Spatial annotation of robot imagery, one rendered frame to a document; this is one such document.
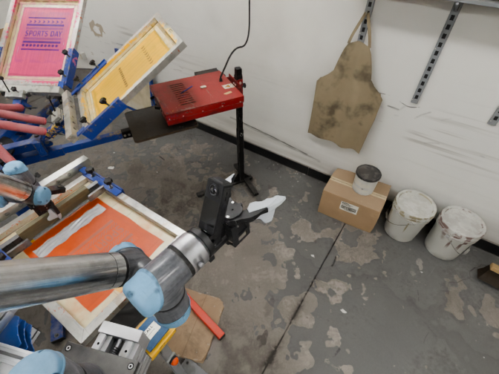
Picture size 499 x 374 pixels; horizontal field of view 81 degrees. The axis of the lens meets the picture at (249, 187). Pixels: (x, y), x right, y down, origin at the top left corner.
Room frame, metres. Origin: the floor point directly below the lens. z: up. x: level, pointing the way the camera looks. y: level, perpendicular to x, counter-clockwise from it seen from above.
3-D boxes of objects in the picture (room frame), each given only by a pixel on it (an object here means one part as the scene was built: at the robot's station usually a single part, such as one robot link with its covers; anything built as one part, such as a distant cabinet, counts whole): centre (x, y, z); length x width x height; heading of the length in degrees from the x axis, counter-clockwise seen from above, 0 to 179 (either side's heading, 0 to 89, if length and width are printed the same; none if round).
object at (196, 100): (2.00, 0.38, 1.06); 0.61 x 0.46 x 0.12; 116
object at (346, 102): (2.11, -0.76, 1.06); 0.53 x 0.07 x 1.05; 56
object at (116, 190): (1.15, 0.82, 0.97); 0.30 x 0.05 x 0.07; 56
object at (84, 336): (0.79, 0.78, 0.97); 0.79 x 0.58 x 0.04; 56
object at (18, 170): (0.89, 0.97, 1.31); 0.09 x 0.08 x 0.11; 173
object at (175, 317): (0.26, 0.18, 1.56); 0.11 x 0.08 x 0.11; 51
